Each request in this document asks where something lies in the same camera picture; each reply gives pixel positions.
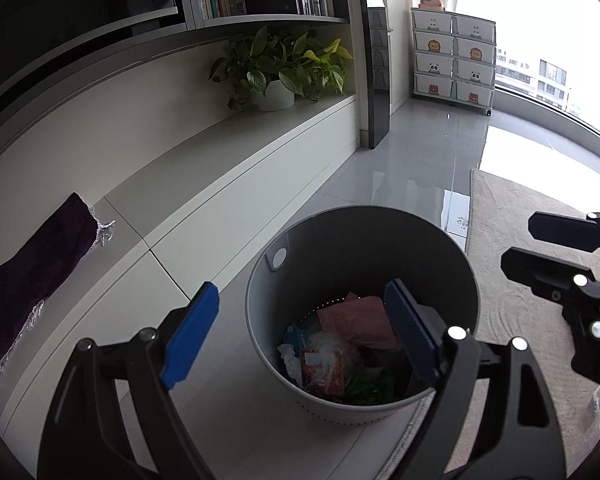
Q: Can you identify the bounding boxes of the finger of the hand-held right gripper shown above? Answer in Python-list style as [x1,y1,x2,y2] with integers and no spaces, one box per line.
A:
[500,246,596,303]
[528,205,600,256]

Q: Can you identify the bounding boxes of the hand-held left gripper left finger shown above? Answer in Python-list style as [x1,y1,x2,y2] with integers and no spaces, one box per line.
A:
[36,281,220,480]

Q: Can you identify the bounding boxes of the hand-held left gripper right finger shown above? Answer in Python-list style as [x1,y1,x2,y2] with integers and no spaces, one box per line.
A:
[384,279,566,480]

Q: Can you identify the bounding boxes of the pink paper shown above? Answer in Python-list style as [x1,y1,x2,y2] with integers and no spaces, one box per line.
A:
[316,292,401,351]

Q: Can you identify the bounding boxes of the green snack packet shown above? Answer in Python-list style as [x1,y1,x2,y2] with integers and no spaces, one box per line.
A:
[340,367,396,406]

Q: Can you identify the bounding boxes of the clear plastic wrapper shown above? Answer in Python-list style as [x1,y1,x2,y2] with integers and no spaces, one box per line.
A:
[300,332,363,398]

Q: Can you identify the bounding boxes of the grey round trash bin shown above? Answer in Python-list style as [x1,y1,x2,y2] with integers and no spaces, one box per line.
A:
[245,205,481,428]

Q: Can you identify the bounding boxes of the beige carpet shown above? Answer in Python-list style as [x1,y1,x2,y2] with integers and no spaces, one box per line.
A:
[415,167,600,480]

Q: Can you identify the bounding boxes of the white crumpled tissue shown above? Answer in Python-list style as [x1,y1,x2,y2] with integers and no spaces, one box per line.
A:
[278,342,303,386]

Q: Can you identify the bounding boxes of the apartment buildings outside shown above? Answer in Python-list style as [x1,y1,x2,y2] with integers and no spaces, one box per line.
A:
[495,47,573,108]

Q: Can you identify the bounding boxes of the dark purple fringed cloth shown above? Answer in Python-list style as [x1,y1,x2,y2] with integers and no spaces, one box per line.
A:
[0,192,116,406]

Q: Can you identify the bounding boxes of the white animal print drawer cabinet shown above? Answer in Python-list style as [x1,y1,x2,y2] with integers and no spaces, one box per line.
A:
[411,7,497,116]

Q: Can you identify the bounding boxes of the black glossy panel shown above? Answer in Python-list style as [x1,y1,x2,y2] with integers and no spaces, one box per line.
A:
[362,0,392,150]

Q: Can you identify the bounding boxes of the potted green plant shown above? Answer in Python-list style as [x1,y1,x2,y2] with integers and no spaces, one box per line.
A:
[209,25,355,112]

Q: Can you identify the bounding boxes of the white wall shelving unit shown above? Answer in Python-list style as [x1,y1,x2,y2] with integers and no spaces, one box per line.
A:
[0,0,366,480]

